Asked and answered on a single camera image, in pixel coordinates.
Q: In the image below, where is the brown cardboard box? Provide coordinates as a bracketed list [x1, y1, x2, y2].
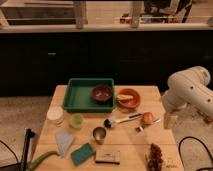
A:
[95, 150, 120, 165]

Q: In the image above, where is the small metal clip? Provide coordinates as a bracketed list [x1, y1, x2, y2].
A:
[135, 126, 144, 132]

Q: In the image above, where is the small metal cup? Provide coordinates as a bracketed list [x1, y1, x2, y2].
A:
[93, 127, 106, 144]

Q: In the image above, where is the orange plate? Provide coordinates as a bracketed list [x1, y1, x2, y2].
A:
[116, 88, 141, 109]

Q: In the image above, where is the green cucumber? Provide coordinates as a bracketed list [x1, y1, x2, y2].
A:
[28, 151, 59, 171]

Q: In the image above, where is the teal green sponge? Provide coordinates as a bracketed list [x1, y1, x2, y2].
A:
[71, 143, 95, 166]

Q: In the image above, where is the dark red grape bunch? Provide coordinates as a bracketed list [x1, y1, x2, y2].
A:
[148, 144, 163, 171]

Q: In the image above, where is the black cable left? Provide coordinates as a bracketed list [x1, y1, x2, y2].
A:
[0, 139, 22, 171]

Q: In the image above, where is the black cable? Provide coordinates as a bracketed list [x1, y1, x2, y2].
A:
[0, 139, 22, 171]
[178, 136, 213, 171]

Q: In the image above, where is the light green paper cup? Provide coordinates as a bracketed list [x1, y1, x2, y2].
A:
[69, 113, 83, 129]

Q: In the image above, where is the red yellow apple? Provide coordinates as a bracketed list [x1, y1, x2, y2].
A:
[142, 112, 154, 124]

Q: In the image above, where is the green plastic tray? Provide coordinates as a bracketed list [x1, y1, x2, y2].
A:
[63, 78, 116, 113]

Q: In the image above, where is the black and white brush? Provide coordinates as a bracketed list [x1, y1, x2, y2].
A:
[104, 113, 142, 128]

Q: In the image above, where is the dark red bowl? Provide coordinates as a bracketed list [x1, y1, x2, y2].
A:
[91, 84, 112, 103]

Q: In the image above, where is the black stand pole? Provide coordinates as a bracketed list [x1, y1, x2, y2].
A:
[20, 129, 35, 171]

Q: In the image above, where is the white lidded container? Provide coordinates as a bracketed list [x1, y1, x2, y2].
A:
[47, 106, 64, 125]

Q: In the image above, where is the light blue cloth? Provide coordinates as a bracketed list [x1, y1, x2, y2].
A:
[55, 129, 75, 157]

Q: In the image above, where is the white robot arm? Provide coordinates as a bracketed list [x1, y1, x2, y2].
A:
[161, 66, 213, 129]

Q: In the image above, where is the yellow banana piece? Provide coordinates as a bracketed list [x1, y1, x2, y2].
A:
[116, 94, 134, 101]

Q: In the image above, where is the black cable right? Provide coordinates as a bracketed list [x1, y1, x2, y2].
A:
[178, 136, 213, 171]

